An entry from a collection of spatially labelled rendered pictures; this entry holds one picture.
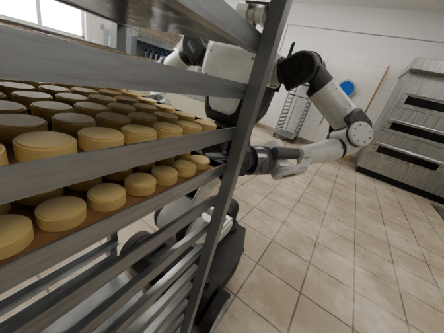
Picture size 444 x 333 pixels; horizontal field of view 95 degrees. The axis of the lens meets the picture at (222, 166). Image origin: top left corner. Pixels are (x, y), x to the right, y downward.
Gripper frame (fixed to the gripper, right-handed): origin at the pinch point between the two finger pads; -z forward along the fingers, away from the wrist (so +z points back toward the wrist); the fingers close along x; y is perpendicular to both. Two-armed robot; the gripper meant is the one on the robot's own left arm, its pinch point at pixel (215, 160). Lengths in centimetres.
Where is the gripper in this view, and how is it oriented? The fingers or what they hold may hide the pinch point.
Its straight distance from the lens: 54.3
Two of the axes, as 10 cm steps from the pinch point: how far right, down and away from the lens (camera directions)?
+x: 2.4, -8.9, -4.0
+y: 4.7, 4.6, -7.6
